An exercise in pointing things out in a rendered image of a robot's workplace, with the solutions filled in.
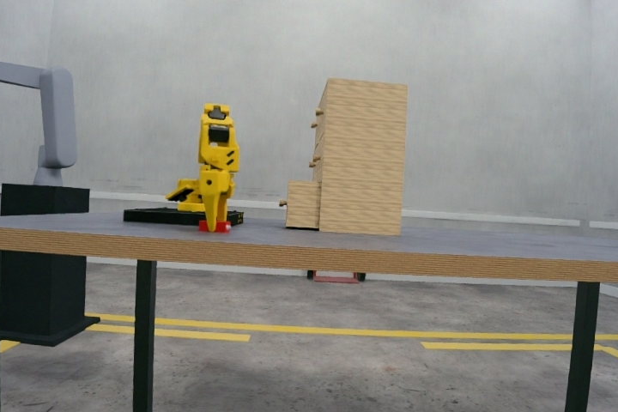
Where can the red 9v battery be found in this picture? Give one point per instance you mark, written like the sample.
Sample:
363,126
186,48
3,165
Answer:
220,226

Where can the wooden chest of drawers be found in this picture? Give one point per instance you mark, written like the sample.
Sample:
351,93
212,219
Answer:
364,147

